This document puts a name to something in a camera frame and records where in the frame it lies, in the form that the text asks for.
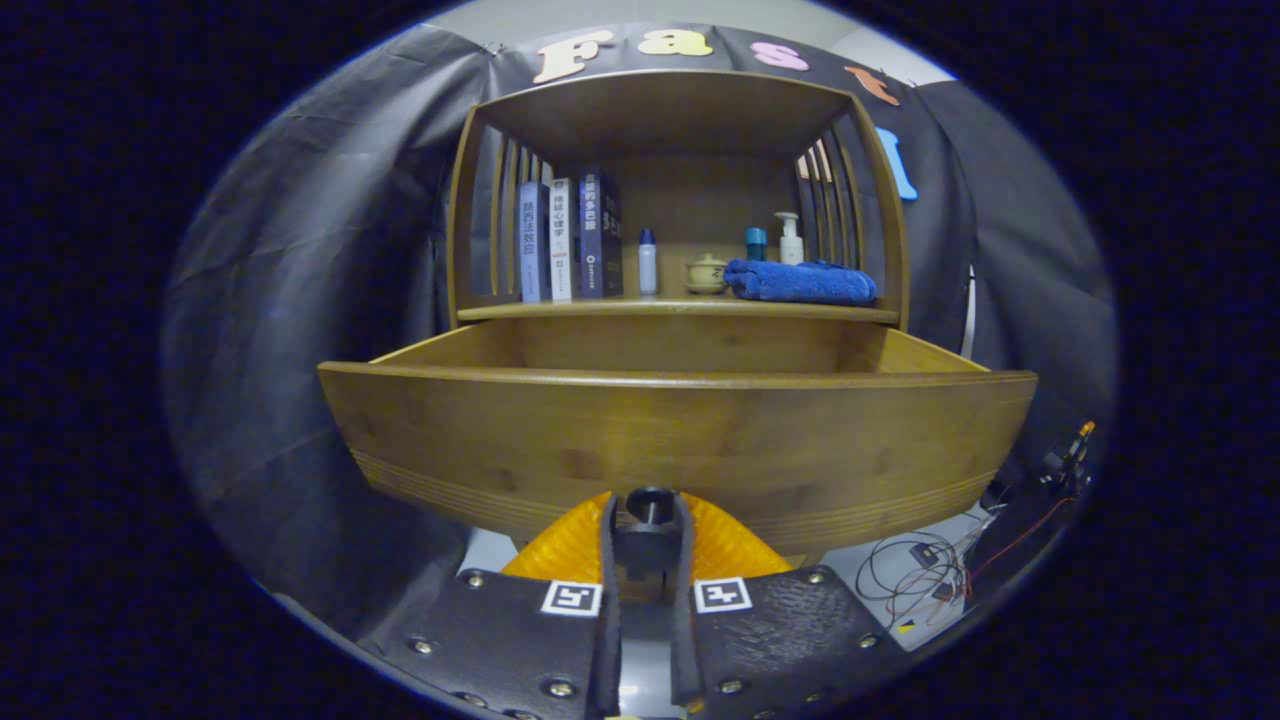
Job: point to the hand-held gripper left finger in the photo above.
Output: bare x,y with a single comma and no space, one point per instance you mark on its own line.
610,640

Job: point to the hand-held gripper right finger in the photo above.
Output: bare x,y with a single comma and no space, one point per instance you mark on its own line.
682,640

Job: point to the black round drawer knob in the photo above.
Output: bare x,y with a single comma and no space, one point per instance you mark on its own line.
648,545

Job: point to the wooden drawer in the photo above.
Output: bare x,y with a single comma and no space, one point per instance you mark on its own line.
680,440

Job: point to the wooden countertop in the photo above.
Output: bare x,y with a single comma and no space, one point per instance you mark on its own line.
660,306

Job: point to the wooden cabinet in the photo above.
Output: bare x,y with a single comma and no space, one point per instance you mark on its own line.
670,110

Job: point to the beige lidded teacup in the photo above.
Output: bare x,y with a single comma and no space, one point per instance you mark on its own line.
706,276

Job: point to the white bottle with blue cap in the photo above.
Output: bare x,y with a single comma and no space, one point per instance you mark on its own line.
648,268

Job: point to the blue folded towel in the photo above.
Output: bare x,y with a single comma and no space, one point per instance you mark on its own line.
800,283

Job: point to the white book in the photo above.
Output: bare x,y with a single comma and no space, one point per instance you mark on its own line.
563,245

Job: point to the teal bottle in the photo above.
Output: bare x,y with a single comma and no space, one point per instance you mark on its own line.
756,245

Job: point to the light blue book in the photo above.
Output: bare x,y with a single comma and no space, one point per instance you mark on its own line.
533,245

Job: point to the dark blue book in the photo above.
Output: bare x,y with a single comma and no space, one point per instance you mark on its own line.
598,235

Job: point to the white pump bottle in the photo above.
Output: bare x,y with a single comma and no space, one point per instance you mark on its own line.
790,245

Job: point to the black clamp with orange tip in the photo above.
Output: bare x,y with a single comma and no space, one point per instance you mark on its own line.
1068,460

